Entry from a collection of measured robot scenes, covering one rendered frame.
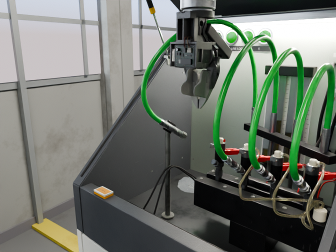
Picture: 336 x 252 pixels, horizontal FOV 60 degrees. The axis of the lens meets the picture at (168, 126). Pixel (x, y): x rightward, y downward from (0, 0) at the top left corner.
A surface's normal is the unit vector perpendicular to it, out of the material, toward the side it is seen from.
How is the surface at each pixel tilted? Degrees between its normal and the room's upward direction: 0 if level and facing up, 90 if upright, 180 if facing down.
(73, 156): 90
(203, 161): 90
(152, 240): 90
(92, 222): 90
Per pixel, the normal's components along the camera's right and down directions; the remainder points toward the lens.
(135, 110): 0.75, 0.18
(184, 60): -0.66, 0.20
